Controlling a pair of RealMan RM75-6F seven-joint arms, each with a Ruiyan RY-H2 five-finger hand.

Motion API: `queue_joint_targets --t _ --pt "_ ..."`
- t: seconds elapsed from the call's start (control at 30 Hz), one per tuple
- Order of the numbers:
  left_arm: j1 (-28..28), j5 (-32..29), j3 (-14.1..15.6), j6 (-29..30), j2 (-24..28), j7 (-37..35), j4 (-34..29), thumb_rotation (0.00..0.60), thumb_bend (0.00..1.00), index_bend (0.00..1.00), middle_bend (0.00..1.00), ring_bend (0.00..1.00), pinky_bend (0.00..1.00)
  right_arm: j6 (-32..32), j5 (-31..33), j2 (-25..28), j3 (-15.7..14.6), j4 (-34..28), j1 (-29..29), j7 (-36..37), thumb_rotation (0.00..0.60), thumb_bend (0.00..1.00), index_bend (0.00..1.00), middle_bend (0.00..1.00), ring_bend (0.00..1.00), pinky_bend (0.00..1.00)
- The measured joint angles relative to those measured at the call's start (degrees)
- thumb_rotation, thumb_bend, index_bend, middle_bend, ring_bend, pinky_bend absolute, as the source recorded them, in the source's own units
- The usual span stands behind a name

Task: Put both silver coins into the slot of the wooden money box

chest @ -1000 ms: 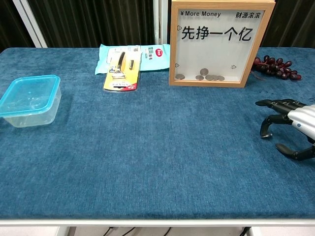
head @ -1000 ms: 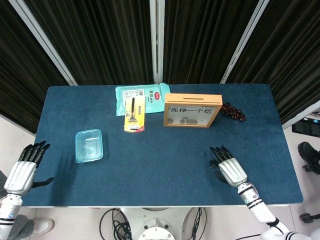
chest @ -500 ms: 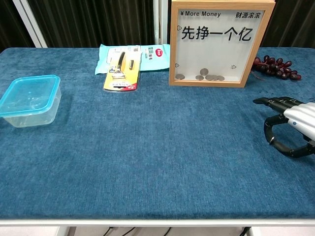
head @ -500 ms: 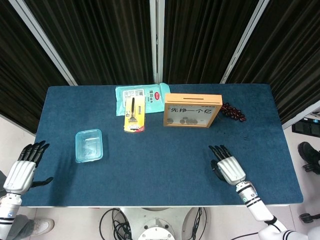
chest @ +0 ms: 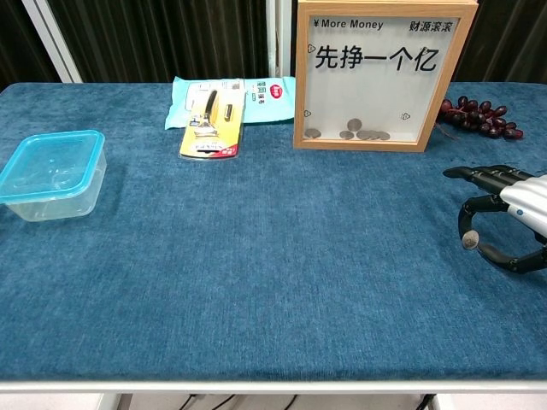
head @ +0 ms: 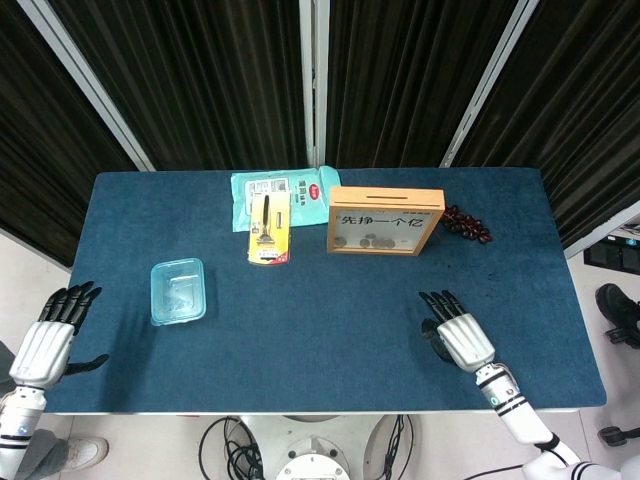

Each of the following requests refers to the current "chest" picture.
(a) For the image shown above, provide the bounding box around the light blue wipes packet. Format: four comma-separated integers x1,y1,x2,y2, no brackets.
164,75,298,131

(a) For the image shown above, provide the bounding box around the yellow razor blister pack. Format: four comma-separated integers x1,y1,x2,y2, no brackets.
177,88,248,160

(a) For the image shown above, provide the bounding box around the wooden glass-front money box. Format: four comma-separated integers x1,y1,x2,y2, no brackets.
292,0,479,154

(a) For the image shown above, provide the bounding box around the right black-silver robot hand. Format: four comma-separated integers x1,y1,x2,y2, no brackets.
443,164,547,277

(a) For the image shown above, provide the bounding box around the white table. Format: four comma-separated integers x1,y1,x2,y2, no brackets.
0,378,547,410

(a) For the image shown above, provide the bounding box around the dark red grape bunch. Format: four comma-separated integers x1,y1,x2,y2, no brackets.
435,96,525,140

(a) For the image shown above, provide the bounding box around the blue tablecloth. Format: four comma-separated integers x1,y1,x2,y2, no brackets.
0,80,547,384

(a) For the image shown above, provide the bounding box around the clear blue-rimmed plastic container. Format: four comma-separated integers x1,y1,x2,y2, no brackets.
0,129,107,223

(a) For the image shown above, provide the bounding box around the black folding screen panel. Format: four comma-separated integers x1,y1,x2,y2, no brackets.
21,0,281,85
0,0,83,93
264,0,547,85

